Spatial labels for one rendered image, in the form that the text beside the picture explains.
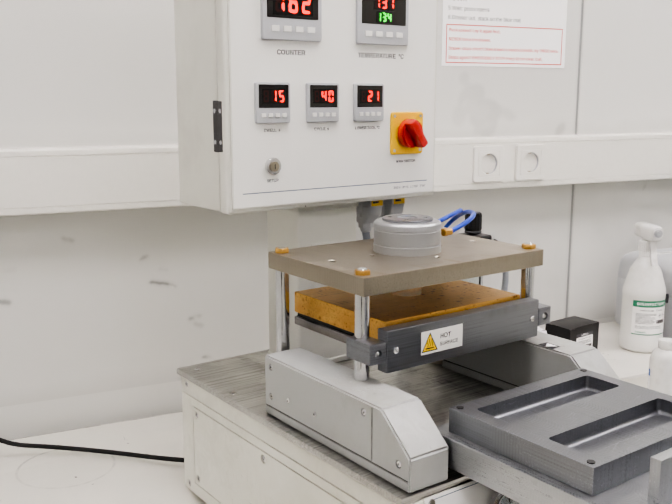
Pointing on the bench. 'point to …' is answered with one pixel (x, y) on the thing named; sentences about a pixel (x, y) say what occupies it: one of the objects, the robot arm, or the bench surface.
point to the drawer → (490, 469)
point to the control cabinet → (306, 121)
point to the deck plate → (464, 391)
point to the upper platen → (390, 306)
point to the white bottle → (661, 367)
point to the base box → (255, 460)
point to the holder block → (572, 428)
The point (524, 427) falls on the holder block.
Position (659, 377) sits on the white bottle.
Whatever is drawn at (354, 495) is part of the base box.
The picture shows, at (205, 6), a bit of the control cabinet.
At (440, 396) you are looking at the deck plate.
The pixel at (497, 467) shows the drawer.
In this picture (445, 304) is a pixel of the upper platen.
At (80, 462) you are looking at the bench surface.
